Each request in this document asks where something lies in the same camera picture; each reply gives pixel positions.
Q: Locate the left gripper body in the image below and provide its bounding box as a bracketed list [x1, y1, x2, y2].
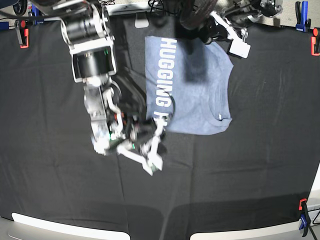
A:
[199, 17, 232, 45]

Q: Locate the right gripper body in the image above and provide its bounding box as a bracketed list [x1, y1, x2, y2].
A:
[119, 116, 167, 150]

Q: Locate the blue-grey t-shirt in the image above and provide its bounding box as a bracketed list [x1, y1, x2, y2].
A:
[145, 36, 233, 135]

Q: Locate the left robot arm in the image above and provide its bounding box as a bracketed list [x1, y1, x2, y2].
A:
[199, 0, 283, 45]

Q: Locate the blue clamp far right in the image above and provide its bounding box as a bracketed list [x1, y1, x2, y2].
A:
[295, 0, 311, 33]

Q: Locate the orange clamp far right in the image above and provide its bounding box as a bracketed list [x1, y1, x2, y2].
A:
[311, 27, 320, 56]

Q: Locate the black table cloth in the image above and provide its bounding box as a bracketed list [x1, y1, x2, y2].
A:
[0, 22, 320, 240]

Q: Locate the orange clamp far left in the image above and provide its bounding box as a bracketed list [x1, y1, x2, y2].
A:
[14, 20, 29, 49]

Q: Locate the orange blue clamp near right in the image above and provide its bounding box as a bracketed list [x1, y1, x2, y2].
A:
[298, 198, 311, 237]

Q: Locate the red black cable bundle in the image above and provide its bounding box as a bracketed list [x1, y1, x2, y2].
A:
[180, 0, 219, 28]

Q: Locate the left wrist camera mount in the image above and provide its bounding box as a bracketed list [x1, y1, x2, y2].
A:
[210, 11, 251, 59]

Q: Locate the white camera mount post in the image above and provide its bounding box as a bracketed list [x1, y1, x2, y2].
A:
[134, 12, 150, 29]

